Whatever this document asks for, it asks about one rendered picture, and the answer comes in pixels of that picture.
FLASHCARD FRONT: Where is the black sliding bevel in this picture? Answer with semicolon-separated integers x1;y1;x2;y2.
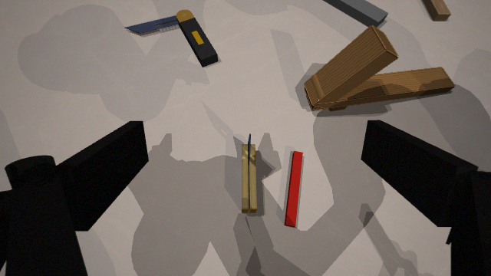
125;10;218;67

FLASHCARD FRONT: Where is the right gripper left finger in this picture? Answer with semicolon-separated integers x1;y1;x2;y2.
0;121;149;276

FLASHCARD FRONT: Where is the red rectangular bar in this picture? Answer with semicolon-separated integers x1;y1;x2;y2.
285;151;303;228

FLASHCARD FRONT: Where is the small brown wooden block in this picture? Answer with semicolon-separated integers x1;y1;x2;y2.
422;0;451;21

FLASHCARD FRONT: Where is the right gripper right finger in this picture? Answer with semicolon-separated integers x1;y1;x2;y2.
361;120;491;276

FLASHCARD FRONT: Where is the brown wooden v-shaped frame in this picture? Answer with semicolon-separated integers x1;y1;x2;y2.
304;25;455;110

